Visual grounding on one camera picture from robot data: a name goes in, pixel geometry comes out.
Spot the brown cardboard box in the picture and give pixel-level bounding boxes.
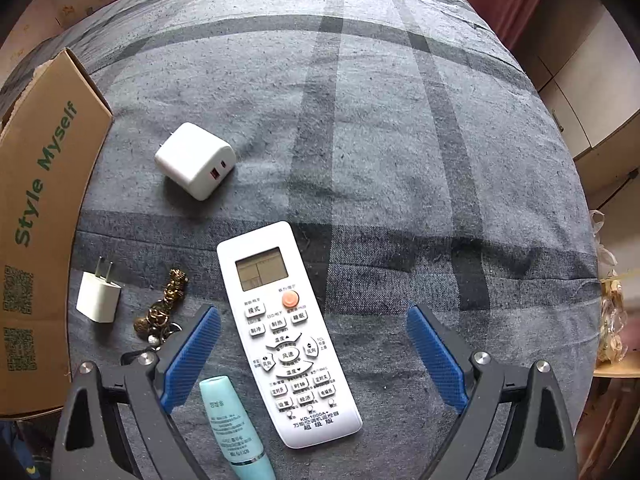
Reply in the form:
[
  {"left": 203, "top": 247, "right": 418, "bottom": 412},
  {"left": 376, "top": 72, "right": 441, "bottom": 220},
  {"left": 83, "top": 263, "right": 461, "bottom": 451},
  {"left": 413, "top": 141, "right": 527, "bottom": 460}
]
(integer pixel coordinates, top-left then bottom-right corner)
[{"left": 0, "top": 47, "right": 113, "bottom": 418}]

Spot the brass keychain with blue fob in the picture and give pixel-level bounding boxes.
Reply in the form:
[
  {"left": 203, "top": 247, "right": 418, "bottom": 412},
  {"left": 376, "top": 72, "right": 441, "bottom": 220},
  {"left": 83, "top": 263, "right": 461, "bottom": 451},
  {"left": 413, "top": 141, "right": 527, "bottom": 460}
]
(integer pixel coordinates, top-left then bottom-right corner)
[{"left": 120, "top": 268, "right": 188, "bottom": 366}]

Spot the clear plastic snack bag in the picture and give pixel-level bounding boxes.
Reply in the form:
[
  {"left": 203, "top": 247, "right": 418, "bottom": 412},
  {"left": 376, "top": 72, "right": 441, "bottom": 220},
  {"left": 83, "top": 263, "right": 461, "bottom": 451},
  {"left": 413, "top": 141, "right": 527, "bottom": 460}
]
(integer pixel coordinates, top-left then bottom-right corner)
[{"left": 587, "top": 210, "right": 640, "bottom": 366}]

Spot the white remote control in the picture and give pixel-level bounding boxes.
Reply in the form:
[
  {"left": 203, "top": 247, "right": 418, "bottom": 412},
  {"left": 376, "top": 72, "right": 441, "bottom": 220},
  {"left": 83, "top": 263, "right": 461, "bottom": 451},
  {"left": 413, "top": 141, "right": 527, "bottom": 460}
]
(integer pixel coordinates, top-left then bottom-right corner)
[{"left": 216, "top": 221, "right": 363, "bottom": 449}]

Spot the dark blue patterned cloth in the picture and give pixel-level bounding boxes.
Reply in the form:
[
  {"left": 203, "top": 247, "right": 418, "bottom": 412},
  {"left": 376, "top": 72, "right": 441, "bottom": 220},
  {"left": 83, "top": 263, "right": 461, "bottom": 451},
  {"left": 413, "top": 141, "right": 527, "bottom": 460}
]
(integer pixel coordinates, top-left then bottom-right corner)
[{"left": 0, "top": 420, "right": 51, "bottom": 480}]

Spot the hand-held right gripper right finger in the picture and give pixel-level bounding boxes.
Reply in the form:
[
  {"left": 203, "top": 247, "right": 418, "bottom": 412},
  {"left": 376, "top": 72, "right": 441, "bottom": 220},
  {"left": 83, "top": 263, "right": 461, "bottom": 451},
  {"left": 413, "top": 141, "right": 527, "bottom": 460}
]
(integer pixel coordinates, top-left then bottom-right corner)
[{"left": 406, "top": 304, "right": 581, "bottom": 480}]

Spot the wooden shelf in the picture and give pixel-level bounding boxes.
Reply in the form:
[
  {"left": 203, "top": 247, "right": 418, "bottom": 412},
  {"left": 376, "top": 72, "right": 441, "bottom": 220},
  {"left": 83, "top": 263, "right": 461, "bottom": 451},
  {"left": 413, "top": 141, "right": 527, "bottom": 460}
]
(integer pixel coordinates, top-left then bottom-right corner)
[{"left": 592, "top": 360, "right": 640, "bottom": 378}]

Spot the beige wardrobe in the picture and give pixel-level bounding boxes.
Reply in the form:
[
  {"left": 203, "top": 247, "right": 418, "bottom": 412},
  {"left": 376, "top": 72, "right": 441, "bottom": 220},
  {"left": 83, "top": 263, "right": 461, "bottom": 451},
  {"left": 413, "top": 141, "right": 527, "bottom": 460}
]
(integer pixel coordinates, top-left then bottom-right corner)
[{"left": 510, "top": 0, "right": 640, "bottom": 211}]

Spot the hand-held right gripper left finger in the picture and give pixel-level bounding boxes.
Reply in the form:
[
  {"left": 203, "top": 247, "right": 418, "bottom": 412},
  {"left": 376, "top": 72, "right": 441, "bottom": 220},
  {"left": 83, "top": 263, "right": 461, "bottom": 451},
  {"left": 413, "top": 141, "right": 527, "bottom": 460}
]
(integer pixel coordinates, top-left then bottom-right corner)
[{"left": 50, "top": 304, "right": 223, "bottom": 480}]

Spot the small white charger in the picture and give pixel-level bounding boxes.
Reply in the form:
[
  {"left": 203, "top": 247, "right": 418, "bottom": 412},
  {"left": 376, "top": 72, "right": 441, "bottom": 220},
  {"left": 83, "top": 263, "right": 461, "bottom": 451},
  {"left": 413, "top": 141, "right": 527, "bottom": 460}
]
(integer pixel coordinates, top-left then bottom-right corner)
[{"left": 76, "top": 256, "right": 123, "bottom": 323}]

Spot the teal cosmetic tube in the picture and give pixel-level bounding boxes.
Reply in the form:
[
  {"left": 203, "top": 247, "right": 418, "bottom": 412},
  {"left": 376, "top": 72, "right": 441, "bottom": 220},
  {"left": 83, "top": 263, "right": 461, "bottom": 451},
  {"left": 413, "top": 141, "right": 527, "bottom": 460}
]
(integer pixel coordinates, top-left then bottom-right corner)
[{"left": 199, "top": 376, "right": 277, "bottom": 480}]

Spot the large white charger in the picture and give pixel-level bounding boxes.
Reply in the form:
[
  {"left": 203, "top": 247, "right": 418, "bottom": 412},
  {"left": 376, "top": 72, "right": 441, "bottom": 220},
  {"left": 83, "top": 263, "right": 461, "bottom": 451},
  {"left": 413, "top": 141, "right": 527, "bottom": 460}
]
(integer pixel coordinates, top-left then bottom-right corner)
[{"left": 154, "top": 122, "right": 236, "bottom": 201}]

